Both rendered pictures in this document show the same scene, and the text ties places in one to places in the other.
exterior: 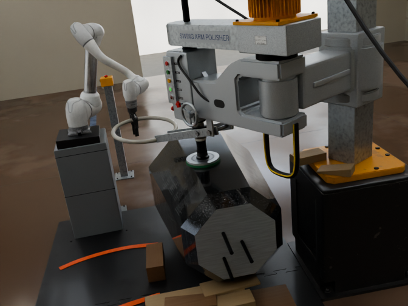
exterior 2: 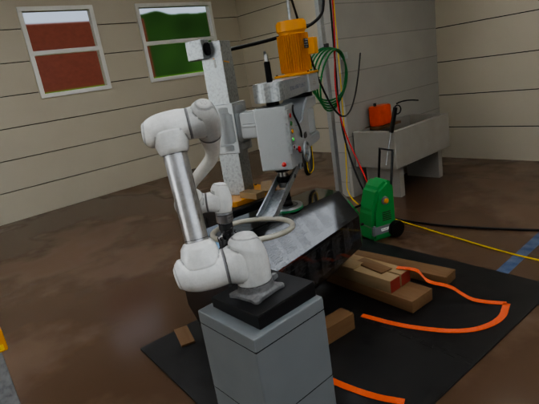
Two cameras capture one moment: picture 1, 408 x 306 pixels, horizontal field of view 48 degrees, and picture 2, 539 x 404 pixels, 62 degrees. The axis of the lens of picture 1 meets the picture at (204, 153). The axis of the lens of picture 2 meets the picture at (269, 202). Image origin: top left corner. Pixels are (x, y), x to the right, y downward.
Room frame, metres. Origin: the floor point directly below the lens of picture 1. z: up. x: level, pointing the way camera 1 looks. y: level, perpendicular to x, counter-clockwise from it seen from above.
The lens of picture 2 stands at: (4.33, 2.59, 1.77)
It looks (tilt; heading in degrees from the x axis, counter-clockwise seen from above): 16 degrees down; 240
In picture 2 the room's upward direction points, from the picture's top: 9 degrees counter-clockwise
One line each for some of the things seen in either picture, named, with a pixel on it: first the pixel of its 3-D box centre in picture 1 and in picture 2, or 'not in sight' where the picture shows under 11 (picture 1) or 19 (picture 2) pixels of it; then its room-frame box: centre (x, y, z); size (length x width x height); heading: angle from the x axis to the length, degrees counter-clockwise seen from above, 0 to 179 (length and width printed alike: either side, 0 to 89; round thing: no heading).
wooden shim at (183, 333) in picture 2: not in sight; (184, 335); (3.54, -0.33, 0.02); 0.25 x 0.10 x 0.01; 82
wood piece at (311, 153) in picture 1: (308, 156); (252, 194); (2.63, -0.65, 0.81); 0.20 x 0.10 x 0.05; 104
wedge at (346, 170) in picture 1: (335, 167); (266, 186); (2.42, -0.75, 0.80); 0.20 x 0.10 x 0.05; 58
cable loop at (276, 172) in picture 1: (280, 149); (307, 155); (2.20, -0.40, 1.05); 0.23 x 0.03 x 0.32; 38
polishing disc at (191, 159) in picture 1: (203, 158); (287, 205); (2.71, 0.01, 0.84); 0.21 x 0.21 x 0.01
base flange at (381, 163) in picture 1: (350, 159); (241, 193); (2.61, -0.90, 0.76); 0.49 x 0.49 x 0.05; 6
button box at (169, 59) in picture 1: (171, 80); (289, 131); (2.70, 0.14, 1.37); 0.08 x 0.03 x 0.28; 38
